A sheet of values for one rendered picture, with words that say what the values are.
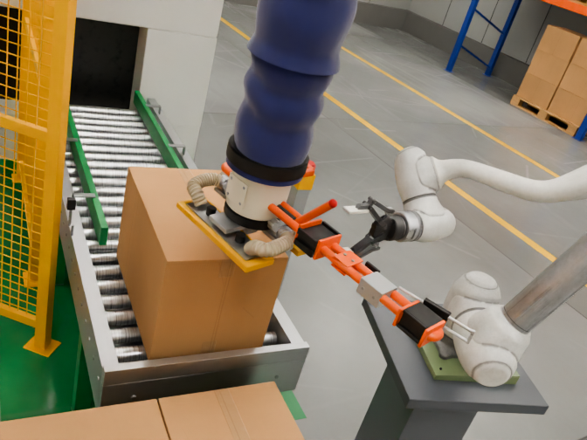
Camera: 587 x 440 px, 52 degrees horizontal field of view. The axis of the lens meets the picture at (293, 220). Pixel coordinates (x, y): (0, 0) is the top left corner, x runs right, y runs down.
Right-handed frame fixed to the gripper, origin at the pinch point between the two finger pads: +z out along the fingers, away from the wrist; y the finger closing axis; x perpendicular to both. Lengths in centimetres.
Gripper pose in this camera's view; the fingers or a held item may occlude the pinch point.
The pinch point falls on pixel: (341, 231)
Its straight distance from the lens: 160.7
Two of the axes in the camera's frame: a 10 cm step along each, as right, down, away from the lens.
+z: -8.3, 0.5, -5.5
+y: -2.5, 8.5, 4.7
